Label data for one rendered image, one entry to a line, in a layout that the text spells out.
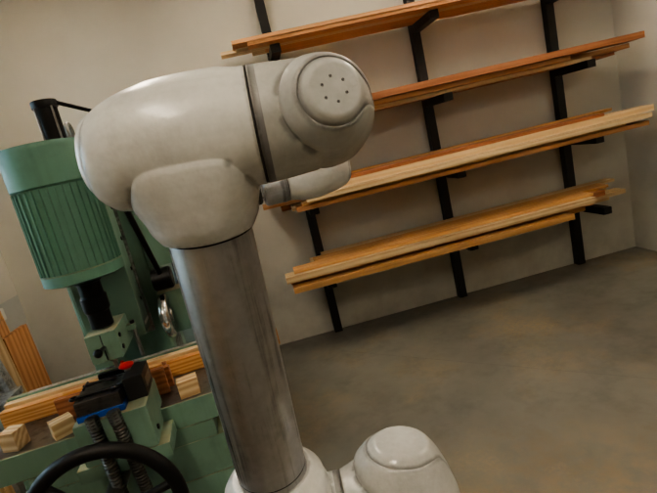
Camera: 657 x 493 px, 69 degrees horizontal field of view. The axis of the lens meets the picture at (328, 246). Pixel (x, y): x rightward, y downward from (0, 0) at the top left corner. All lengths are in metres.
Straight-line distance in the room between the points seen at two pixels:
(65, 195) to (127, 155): 0.65
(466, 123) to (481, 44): 0.56
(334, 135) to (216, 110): 0.12
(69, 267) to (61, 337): 2.76
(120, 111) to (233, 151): 0.12
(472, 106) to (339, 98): 3.35
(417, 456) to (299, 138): 0.50
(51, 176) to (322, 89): 0.79
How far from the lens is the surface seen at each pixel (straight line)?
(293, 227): 3.50
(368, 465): 0.79
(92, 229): 1.18
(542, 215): 3.53
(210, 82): 0.52
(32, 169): 1.17
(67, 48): 3.72
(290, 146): 0.51
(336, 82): 0.49
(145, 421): 1.07
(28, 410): 1.39
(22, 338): 3.17
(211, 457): 1.22
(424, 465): 0.78
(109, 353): 1.25
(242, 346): 0.60
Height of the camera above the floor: 1.37
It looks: 12 degrees down
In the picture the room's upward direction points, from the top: 13 degrees counter-clockwise
